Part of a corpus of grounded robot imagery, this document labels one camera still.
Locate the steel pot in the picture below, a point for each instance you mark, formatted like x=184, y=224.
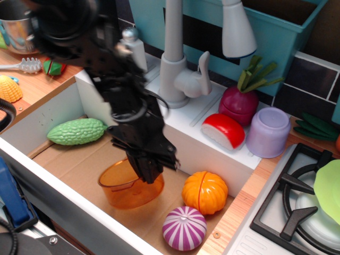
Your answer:
x=16, y=27

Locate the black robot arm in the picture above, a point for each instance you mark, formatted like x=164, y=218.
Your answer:
x=87, y=34

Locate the dark green felt leaves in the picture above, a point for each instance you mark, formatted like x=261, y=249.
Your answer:
x=314, y=127

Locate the green toy bitter gourd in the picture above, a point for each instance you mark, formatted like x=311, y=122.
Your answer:
x=77, y=132

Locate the orange toy pumpkin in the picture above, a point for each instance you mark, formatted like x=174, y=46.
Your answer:
x=206, y=192

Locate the yellow toy corn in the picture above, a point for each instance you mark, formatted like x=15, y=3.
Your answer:
x=10, y=90

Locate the light green plastic lid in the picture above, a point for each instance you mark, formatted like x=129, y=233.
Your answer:
x=326, y=188

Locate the lilac plastic cup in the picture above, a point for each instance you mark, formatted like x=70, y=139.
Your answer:
x=268, y=133

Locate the orange transparent plastic pot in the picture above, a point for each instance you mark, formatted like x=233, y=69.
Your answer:
x=124, y=189

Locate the white salt shaker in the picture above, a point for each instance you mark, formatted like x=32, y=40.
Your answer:
x=130, y=38

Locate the purple striped toy onion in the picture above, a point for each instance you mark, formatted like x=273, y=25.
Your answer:
x=184, y=228

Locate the red toy radish with leaves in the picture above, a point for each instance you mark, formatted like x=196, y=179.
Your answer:
x=240, y=102

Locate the cardboard sheet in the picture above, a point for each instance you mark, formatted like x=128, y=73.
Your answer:
x=99, y=226

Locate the red white toy cheese slice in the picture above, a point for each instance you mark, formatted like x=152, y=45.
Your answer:
x=224, y=130

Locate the blue clamp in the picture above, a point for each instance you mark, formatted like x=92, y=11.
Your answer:
x=17, y=208

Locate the white pasta spoon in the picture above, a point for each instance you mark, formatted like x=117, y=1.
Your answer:
x=27, y=65

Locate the red toy chili pepper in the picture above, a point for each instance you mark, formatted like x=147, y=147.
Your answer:
x=53, y=68

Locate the teal plastic bin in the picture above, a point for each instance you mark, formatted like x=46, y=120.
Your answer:
x=220, y=36

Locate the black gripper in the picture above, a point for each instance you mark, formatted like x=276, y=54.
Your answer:
x=140, y=134

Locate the white toy sink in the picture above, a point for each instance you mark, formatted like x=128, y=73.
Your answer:
x=77, y=97

